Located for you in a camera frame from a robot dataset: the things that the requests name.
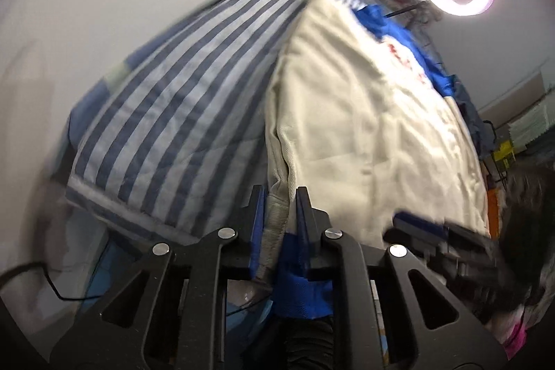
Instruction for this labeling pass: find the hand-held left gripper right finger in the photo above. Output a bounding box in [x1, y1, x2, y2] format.
[296, 187, 508, 370]

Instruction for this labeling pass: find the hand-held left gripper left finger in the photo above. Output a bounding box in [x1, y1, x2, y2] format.
[50, 184, 265, 370]

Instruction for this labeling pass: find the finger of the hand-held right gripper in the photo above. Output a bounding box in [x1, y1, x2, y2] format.
[384, 210, 452, 253]

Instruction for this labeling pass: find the beige and blue work jacket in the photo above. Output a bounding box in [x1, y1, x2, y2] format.
[249, 0, 490, 319]

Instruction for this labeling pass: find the yellow box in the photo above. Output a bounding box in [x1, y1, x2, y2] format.
[492, 142, 516, 171]

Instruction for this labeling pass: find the dark blue cloth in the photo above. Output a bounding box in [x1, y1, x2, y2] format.
[451, 75, 495, 158]

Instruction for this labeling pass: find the blue white striped quilt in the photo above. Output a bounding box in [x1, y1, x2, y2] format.
[65, 0, 360, 245]

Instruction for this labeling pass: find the black tripod light stand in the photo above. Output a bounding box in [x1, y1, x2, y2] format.
[386, 1, 430, 19]

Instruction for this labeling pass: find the black cable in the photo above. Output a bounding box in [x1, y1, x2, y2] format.
[0, 261, 102, 302]

